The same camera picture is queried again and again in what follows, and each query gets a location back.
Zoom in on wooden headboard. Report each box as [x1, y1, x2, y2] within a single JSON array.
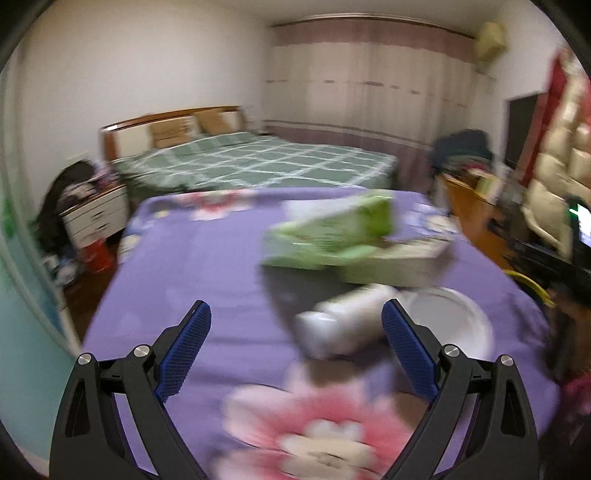
[[99, 106, 247, 162]]

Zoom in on brown pillow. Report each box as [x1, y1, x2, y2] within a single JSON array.
[[193, 109, 235, 136], [149, 116, 198, 149]]

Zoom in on green plaid bed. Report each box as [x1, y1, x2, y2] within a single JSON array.
[[112, 132, 398, 199]]

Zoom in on purple floral tablecloth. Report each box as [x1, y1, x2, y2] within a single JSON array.
[[80, 186, 562, 480]]

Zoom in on pink beige curtain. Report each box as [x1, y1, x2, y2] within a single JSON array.
[[264, 18, 476, 191]]

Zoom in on wooden low cabinet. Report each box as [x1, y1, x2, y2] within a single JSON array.
[[438, 174, 510, 270]]

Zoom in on white supplement bottle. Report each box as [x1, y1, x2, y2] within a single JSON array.
[[294, 284, 401, 360]]

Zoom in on cream puffer jacket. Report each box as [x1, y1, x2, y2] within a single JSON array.
[[522, 73, 590, 259]]

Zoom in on red bucket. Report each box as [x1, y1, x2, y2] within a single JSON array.
[[80, 238, 114, 274]]

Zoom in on green tissue pack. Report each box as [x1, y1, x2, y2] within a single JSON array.
[[263, 190, 394, 270]]

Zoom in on brown pillow left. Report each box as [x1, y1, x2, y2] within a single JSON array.
[[149, 116, 198, 149]]

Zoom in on pile of folded clothes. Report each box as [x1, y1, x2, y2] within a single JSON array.
[[430, 129, 494, 172]]

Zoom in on air conditioner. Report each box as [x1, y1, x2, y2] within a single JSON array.
[[475, 22, 507, 63]]

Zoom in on white green tea box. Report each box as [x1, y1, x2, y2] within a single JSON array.
[[337, 237, 455, 288]]

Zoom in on black bag on nightstand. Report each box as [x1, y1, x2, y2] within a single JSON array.
[[36, 160, 98, 257]]

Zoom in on red dotted jacket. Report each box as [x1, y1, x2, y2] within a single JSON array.
[[517, 47, 572, 187]]

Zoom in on brown pillow right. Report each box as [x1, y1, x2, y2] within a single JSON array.
[[193, 109, 235, 136]]

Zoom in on yellow rimmed trash bin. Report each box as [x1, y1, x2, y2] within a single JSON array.
[[504, 270, 555, 309]]

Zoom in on white nightstand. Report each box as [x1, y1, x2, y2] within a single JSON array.
[[61, 184, 129, 250]]

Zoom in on white paper plate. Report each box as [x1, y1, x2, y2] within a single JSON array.
[[399, 287, 494, 360]]

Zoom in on black television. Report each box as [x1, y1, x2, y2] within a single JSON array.
[[504, 92, 548, 170]]

